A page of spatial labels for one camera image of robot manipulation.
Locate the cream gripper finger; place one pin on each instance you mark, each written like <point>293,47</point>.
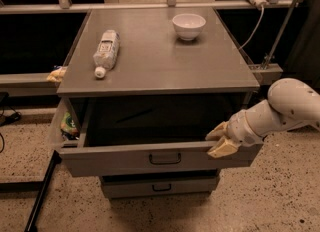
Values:
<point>224,147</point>
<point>218,132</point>

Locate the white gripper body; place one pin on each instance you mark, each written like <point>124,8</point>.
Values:
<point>239,127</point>

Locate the grey top drawer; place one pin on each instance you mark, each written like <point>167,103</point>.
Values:
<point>151,134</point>

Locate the grey drawer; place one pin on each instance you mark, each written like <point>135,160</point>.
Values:
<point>166,186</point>
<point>151,134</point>

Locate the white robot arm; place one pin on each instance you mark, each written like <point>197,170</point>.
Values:
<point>291,104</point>

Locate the grey drawer cabinet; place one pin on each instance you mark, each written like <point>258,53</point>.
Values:
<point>153,61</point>

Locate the grey bottom drawer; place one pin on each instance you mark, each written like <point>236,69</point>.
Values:
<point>166,186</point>

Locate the white ceramic bowl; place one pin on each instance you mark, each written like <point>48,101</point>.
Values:
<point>188,26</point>

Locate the clear plastic water bottle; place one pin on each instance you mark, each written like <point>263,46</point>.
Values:
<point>106,55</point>

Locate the green snack packet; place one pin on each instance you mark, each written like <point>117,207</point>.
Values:
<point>68,127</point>

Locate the clear plastic side bin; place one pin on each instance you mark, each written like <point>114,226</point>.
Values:
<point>67,149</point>

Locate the yellow snack bag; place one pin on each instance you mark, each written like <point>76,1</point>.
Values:
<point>57,75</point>

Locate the metal rail frame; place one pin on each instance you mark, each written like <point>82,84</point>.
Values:
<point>133,6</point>

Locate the black floor frame bar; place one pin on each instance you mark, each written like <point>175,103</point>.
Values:
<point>40,187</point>

